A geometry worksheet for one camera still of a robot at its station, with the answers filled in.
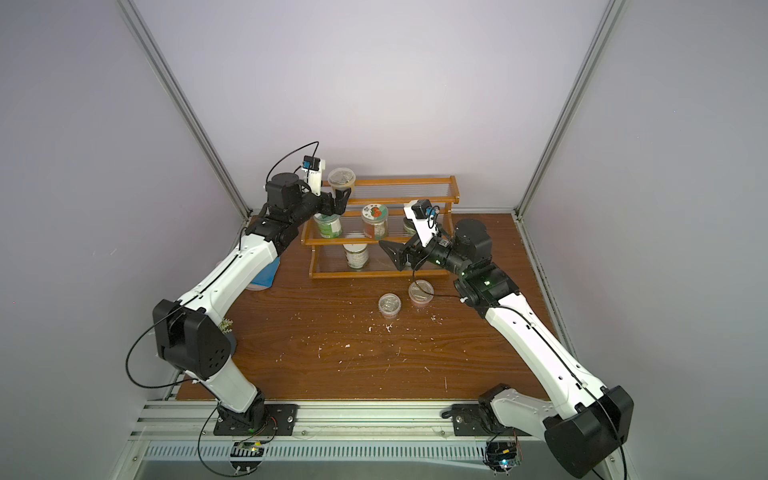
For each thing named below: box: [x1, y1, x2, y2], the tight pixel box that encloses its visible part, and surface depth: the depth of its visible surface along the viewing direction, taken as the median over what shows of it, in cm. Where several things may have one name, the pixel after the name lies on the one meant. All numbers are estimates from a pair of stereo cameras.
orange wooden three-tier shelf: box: [301, 175, 461, 280], surface depth 92 cm
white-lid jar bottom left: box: [342, 243, 369, 271], surface depth 98 cm
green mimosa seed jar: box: [313, 212, 343, 239], surface depth 91 cm
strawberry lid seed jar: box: [361, 203, 389, 241], surface depth 90 cm
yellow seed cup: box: [328, 167, 356, 198], surface depth 85 cm
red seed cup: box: [378, 292, 402, 319], surface depth 89 cm
